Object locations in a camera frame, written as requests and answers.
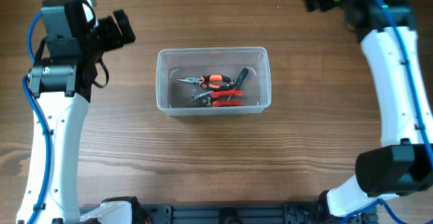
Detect orange black needle-nose pliers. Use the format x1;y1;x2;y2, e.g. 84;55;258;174
178;74;235;91

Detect right blue cable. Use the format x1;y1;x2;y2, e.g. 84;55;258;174
274;0;433;224

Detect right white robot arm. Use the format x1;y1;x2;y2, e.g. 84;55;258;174
304;0;432;220

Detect blue cable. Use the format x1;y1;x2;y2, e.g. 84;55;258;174
274;0;433;224
22;12;53;224

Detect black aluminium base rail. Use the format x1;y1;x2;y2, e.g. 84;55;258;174
141;202;342;224

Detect black red screwdriver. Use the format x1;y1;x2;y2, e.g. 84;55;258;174
233;68;248;90

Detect red handled cutters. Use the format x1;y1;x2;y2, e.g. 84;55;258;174
193;89;244;108

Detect clear plastic container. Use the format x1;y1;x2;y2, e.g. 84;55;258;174
156;47;272;116

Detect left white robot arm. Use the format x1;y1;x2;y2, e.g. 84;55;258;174
16;8;135;223

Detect left blue cable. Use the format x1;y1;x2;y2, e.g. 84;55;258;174
22;12;53;224

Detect silver socket wrench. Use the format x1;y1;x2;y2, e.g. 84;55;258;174
191;93;210;102

